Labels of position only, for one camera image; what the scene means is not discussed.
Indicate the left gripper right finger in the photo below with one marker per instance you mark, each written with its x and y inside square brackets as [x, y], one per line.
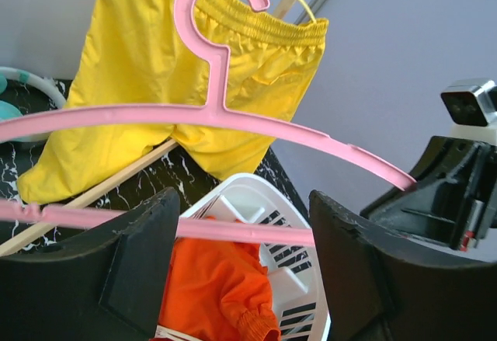
[381, 286]

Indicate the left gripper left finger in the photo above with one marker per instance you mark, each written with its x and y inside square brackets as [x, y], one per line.
[106, 283]

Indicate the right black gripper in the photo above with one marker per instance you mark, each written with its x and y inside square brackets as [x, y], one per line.
[453, 200]

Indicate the orange shorts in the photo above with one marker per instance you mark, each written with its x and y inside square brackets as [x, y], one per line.
[218, 290]

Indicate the pink plastic hanger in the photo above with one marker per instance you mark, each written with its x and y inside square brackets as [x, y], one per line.
[217, 115]

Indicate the yellow shorts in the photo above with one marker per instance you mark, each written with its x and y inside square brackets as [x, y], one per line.
[133, 54]

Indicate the white plastic laundry basket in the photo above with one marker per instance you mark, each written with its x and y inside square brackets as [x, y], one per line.
[298, 293]

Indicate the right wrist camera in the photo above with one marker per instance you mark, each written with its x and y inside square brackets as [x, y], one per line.
[471, 104]

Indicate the wooden clothes rack frame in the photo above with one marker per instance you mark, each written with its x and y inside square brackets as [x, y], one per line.
[97, 189]

